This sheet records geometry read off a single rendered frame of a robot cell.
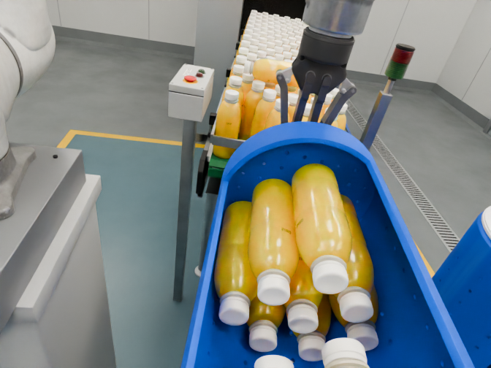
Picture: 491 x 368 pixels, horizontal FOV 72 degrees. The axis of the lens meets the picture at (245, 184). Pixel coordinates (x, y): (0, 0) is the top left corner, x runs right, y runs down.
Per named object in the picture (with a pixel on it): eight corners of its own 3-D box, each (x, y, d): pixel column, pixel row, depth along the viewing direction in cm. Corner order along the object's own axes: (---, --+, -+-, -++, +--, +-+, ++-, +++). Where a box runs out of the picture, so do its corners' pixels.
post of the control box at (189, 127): (172, 300, 163) (183, 108, 105) (174, 293, 166) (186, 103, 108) (180, 301, 163) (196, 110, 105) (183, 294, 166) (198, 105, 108)
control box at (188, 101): (167, 117, 98) (168, 82, 92) (182, 93, 115) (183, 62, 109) (201, 123, 99) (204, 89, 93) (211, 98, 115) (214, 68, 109)
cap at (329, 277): (353, 267, 38) (356, 280, 37) (332, 285, 41) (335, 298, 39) (324, 255, 38) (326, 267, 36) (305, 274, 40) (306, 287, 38)
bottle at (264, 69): (305, 73, 110) (249, 63, 110) (311, 60, 104) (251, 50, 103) (303, 92, 109) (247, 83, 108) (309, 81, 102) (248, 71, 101)
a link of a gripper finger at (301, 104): (317, 74, 50) (307, 72, 50) (297, 140, 56) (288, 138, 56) (314, 66, 53) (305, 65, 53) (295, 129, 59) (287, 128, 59)
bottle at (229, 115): (212, 146, 108) (219, 91, 98) (234, 149, 109) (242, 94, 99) (212, 158, 103) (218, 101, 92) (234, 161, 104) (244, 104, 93)
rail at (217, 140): (211, 144, 99) (212, 136, 98) (212, 143, 100) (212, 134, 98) (343, 167, 101) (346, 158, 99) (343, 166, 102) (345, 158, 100)
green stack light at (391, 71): (386, 77, 112) (393, 62, 109) (381, 71, 117) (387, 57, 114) (405, 80, 112) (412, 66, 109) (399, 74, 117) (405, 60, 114)
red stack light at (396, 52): (393, 62, 109) (398, 50, 107) (387, 57, 114) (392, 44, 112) (412, 66, 109) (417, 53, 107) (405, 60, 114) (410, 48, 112)
